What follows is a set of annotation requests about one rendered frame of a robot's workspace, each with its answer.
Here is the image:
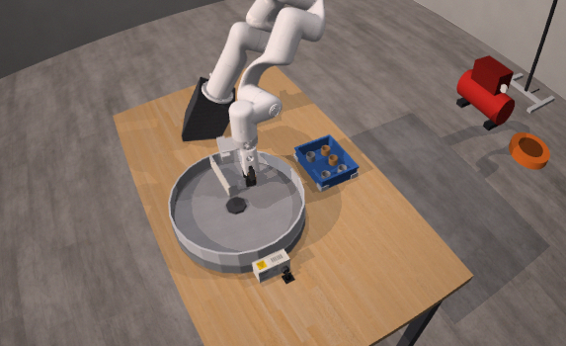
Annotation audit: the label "blue crate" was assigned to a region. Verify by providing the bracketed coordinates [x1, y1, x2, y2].
[294, 134, 360, 188]

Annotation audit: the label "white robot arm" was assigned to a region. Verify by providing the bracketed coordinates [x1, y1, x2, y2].
[202, 0, 326, 163]

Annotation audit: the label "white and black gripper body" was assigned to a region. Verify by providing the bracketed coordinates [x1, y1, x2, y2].
[238, 142, 260, 176]

